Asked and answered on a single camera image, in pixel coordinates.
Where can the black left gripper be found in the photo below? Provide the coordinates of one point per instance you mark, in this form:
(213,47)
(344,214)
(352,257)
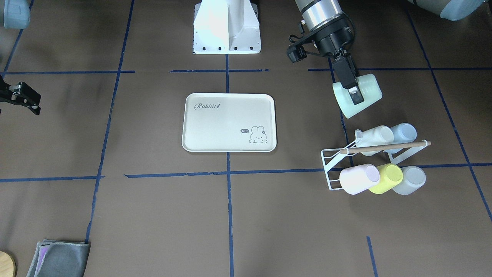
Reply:
(331,42)

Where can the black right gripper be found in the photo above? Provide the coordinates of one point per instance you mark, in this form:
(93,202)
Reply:
(20,95)

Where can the mint green cup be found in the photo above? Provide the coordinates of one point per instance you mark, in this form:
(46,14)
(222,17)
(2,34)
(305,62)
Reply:
(369,88)

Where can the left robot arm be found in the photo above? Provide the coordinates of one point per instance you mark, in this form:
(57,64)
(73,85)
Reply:
(318,14)

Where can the beige cup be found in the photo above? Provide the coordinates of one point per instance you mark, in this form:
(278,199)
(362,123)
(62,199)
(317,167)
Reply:
(380,135)

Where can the blue cup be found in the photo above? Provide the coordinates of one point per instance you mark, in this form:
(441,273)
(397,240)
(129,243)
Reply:
(403,133)

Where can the pink cup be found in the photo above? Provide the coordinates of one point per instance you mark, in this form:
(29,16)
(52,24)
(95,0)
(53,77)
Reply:
(359,178)

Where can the yellow cup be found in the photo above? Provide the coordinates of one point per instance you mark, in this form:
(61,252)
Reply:
(390,176)

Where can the grey cup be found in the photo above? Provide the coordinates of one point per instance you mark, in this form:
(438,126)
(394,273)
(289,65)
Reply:
(413,179)

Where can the cream rabbit tray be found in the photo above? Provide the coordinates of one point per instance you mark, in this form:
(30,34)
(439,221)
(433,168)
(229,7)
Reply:
(229,122)

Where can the grey folded cloth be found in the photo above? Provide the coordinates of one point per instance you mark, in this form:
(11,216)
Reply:
(56,258)

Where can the wooden stand with round base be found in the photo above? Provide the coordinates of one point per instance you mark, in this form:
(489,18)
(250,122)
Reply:
(7,265)

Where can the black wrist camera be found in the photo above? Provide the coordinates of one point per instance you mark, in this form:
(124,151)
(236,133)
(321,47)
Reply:
(296,53)

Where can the white wire cup rack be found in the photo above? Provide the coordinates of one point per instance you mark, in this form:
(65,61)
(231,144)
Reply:
(331,157)

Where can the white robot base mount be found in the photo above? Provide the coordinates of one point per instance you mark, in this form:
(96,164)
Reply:
(226,27)

